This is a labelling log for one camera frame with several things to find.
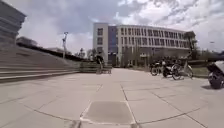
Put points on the square grey manhole cover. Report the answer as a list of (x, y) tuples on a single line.
[(108, 112)]

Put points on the grey concrete slab plaza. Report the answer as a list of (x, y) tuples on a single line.
[(150, 90)]

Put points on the wide grey concrete steps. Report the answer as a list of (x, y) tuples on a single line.
[(30, 63)]

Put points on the grey tiered building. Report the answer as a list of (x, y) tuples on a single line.
[(8, 23)]

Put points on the lamp pole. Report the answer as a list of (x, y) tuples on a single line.
[(64, 45)]

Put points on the dark parked scooter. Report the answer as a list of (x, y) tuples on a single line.
[(216, 75)]

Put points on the tree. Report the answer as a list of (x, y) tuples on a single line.
[(190, 41)]

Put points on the grass strip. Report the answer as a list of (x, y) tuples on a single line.
[(200, 71)]

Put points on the large pale multi-storey building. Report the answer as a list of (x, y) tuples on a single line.
[(143, 40)]

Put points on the person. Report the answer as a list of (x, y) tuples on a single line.
[(99, 61)]

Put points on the row of parked bicycles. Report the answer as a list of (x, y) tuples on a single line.
[(171, 68)]

